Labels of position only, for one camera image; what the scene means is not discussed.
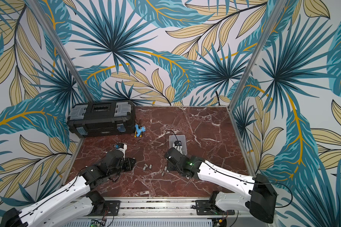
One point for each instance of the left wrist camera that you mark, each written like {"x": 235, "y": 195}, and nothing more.
{"x": 122, "y": 147}

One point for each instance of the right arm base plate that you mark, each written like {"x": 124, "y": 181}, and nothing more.
{"x": 204, "y": 208}

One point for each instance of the blue toy figure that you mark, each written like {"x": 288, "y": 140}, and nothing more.
{"x": 139, "y": 130}

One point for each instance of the right metal frame post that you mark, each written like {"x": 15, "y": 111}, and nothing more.
{"x": 259, "y": 46}

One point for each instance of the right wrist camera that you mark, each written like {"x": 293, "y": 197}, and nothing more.
{"x": 178, "y": 146}

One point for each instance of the black plastic toolbox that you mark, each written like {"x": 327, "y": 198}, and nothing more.
{"x": 102, "y": 119}

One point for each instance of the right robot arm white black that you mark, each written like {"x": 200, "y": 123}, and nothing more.
{"x": 256, "y": 194}

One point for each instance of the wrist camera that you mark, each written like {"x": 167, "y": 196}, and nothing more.
{"x": 178, "y": 146}
{"x": 122, "y": 147}

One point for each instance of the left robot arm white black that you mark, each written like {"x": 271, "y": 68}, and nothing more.
{"x": 76, "y": 199}

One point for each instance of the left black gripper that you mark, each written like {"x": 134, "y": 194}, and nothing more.
{"x": 130, "y": 161}

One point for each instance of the left metal frame post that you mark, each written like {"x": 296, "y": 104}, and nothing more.
{"x": 48, "y": 27}

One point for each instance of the grey plastic storage box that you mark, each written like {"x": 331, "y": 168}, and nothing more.
{"x": 182, "y": 138}

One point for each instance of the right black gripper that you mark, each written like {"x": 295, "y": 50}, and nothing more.
{"x": 172, "y": 154}

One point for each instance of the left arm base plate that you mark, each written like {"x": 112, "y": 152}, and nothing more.
{"x": 106, "y": 208}

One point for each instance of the aluminium rail front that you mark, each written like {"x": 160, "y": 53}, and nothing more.
{"x": 174, "y": 208}

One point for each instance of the metal frame post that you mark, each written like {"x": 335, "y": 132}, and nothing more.
{"x": 48, "y": 27}
{"x": 259, "y": 46}

